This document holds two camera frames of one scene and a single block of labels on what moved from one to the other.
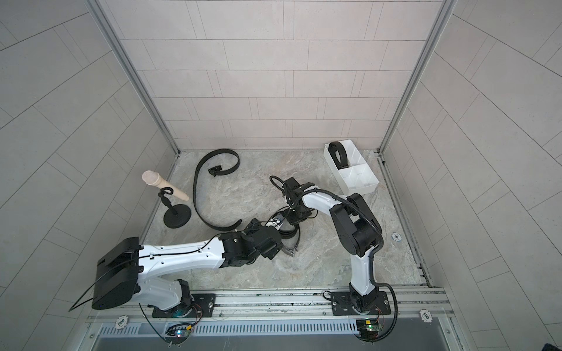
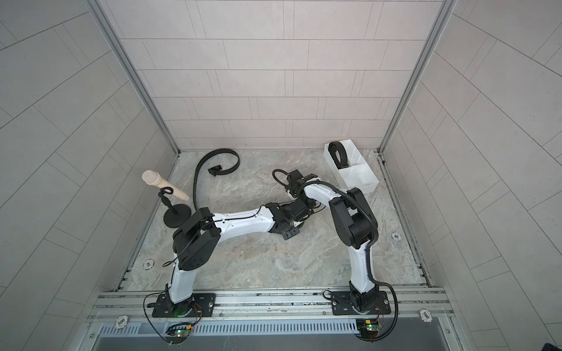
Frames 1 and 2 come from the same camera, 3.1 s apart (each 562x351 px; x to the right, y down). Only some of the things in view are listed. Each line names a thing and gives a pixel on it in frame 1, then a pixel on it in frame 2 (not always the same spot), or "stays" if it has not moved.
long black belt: (333, 147) stays
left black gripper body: (271, 252) -> (291, 230)
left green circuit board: (178, 333) stays
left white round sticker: (121, 322) stays
